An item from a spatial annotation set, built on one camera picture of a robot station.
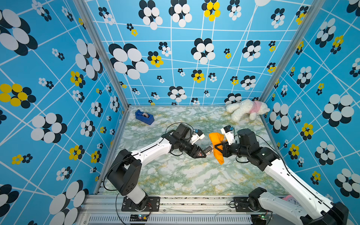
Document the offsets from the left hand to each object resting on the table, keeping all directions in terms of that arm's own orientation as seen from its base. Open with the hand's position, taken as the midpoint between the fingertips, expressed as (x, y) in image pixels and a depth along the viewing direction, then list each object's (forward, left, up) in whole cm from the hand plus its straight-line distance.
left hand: (204, 154), depth 77 cm
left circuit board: (-28, +35, -17) cm, 48 cm away
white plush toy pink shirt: (+42, -38, -5) cm, 57 cm away
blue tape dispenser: (+34, +42, -9) cm, 54 cm away
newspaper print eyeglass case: (+1, -1, +3) cm, 4 cm away
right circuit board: (-28, -26, -15) cm, 41 cm away
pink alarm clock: (-25, -23, +20) cm, 39 cm away
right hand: (+3, -7, +5) cm, 9 cm away
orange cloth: (+5, -6, +8) cm, 11 cm away
